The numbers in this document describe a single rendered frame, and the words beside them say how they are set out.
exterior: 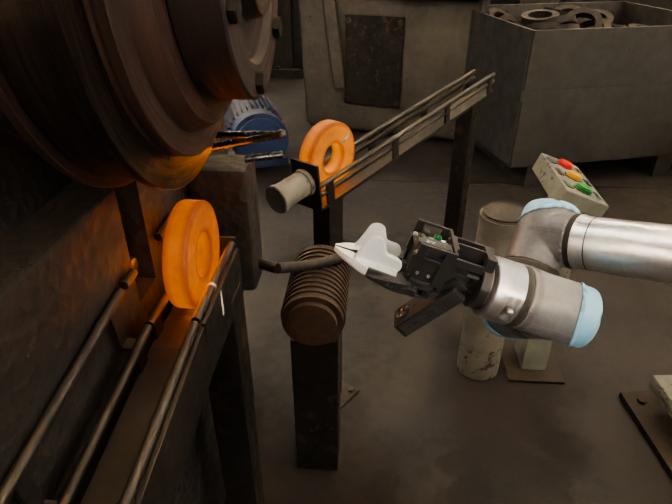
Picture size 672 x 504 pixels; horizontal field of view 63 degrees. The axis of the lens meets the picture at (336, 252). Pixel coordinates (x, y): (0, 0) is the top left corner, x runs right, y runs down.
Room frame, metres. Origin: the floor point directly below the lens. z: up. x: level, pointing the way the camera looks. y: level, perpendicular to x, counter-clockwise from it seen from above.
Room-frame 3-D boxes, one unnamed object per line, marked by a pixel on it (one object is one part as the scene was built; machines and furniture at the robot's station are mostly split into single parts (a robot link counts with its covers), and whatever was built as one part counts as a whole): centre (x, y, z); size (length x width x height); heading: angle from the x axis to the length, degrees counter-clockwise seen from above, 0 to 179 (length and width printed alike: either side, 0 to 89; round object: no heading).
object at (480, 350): (1.22, -0.42, 0.26); 0.12 x 0.12 x 0.52
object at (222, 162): (0.86, 0.19, 0.68); 0.11 x 0.08 x 0.24; 86
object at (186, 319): (0.64, 0.20, 0.66); 0.19 x 0.07 x 0.01; 176
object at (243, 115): (2.90, 0.45, 0.17); 0.57 x 0.31 x 0.34; 16
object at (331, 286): (0.94, 0.04, 0.27); 0.22 x 0.13 x 0.53; 176
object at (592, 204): (1.25, -0.58, 0.31); 0.24 x 0.16 x 0.62; 176
